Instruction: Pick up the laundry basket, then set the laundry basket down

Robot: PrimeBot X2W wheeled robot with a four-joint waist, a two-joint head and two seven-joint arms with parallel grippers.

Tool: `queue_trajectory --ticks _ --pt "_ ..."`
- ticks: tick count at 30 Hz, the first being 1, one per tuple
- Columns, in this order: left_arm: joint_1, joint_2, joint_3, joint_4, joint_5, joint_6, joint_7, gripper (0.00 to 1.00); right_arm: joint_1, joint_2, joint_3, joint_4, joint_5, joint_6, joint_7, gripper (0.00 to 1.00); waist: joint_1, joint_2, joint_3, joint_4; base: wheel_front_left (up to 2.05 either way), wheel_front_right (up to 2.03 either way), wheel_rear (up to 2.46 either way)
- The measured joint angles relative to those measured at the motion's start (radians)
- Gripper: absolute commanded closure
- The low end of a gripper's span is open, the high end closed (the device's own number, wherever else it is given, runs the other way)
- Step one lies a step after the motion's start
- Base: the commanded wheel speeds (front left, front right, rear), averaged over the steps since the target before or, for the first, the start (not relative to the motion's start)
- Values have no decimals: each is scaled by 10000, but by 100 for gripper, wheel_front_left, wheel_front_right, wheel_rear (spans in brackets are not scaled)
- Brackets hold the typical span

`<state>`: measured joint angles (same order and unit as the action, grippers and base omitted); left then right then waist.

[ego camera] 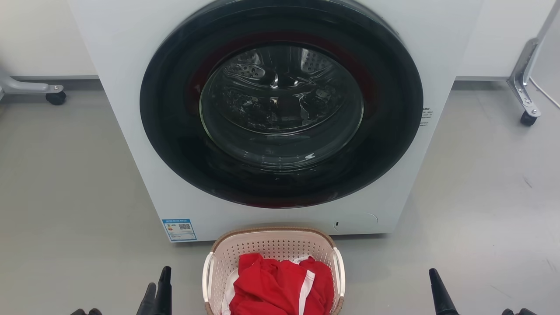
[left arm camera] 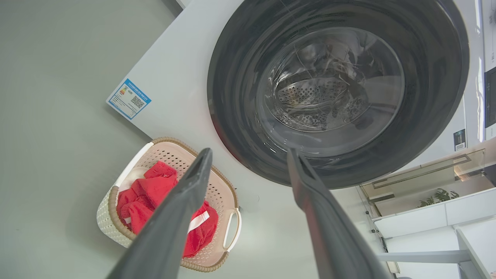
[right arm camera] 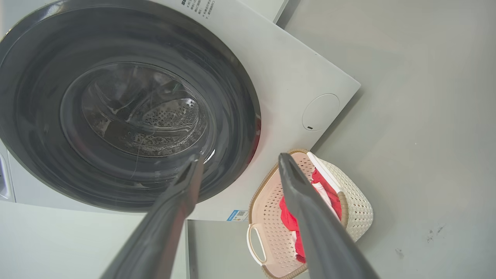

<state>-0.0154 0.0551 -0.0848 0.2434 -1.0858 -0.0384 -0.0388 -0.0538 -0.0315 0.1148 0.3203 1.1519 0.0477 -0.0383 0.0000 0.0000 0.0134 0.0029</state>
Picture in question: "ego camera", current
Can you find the round white filter cover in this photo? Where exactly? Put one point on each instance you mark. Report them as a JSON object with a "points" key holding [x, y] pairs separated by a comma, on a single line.
{"points": [[356, 222]]}

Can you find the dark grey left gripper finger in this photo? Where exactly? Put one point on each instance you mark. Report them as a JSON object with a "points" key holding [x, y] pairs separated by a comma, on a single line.
{"points": [[164, 293], [147, 304]]}

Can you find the small black text sticker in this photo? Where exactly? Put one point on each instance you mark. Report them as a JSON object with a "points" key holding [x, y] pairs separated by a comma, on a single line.
{"points": [[426, 116]]}

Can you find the beige perforated plastic laundry basket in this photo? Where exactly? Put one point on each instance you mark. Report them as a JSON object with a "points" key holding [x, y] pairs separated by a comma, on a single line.
{"points": [[271, 247]]}

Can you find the black caster wheel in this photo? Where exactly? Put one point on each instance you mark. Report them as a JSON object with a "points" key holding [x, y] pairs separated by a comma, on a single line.
{"points": [[56, 98], [528, 119]]}

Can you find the grey curved stand leg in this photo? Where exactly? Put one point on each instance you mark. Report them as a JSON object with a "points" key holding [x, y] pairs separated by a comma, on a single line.
{"points": [[26, 86]]}

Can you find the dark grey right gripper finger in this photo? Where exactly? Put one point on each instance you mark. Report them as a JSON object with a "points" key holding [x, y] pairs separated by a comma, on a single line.
{"points": [[441, 297]]}

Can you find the red garment with white trim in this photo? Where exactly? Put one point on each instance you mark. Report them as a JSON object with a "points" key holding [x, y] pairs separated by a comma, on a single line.
{"points": [[271, 288]]}

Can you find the steel washing machine drum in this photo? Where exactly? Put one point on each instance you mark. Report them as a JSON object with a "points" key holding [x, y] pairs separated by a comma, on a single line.
{"points": [[262, 87]]}

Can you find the round black washing machine door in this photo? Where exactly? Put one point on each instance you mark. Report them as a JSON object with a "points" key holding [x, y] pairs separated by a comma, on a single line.
{"points": [[175, 144]]}

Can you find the blue energy label sticker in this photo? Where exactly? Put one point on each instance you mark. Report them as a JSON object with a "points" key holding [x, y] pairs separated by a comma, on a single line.
{"points": [[179, 229]]}

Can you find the white front-load washing machine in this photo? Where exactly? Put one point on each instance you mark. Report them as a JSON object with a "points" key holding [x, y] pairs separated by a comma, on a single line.
{"points": [[113, 87]]}

